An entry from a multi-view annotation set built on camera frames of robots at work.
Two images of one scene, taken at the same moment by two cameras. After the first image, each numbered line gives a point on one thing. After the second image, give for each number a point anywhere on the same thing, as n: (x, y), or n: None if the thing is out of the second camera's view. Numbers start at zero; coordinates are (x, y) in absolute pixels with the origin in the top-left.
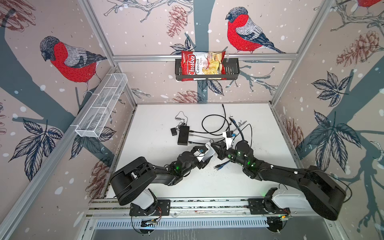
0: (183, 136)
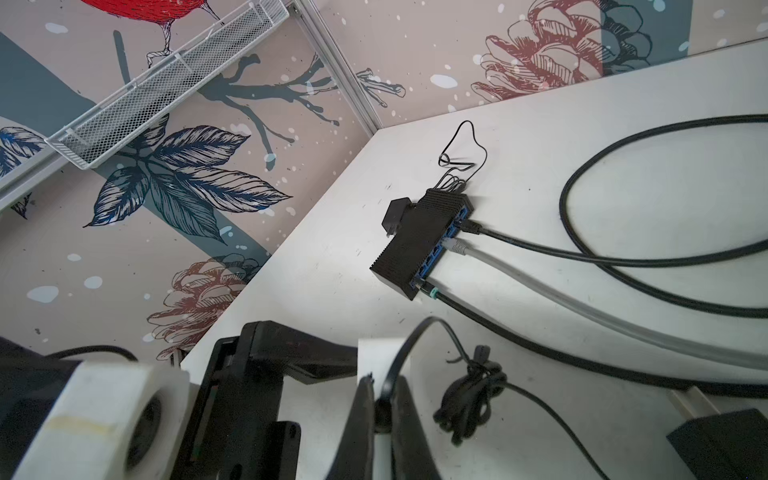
0: (419, 240)
